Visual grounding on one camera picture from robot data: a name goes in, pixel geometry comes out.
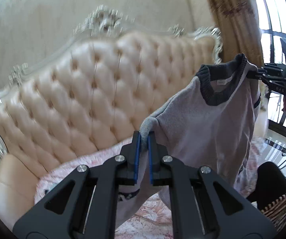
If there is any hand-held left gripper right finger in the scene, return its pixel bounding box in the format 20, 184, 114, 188
148, 131, 277, 239

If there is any pink floral blanket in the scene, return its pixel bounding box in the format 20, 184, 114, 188
34, 139, 265, 239

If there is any brown patterned curtain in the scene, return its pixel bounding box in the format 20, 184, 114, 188
203, 0, 268, 110

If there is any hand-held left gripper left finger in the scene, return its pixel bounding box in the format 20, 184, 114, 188
13, 131, 141, 239

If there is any beige tufted leather sofa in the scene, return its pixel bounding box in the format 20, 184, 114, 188
0, 5, 223, 229

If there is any person's striped brown garment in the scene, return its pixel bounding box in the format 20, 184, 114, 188
260, 190, 286, 233

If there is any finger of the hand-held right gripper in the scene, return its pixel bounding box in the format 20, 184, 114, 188
264, 63, 286, 73
247, 73, 286, 85

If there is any black window railing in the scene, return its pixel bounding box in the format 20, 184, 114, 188
255, 0, 286, 142

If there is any grey knit sweater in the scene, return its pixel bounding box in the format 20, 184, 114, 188
115, 53, 262, 229

